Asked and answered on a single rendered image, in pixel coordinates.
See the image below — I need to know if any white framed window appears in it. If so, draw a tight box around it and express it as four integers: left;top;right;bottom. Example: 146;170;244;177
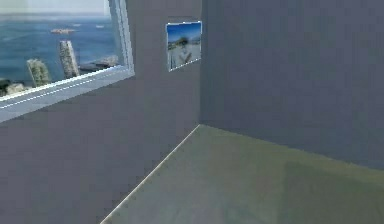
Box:
0;0;136;124

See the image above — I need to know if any blue framed wall picture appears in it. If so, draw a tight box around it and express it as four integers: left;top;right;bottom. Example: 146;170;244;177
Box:
165;20;203;73

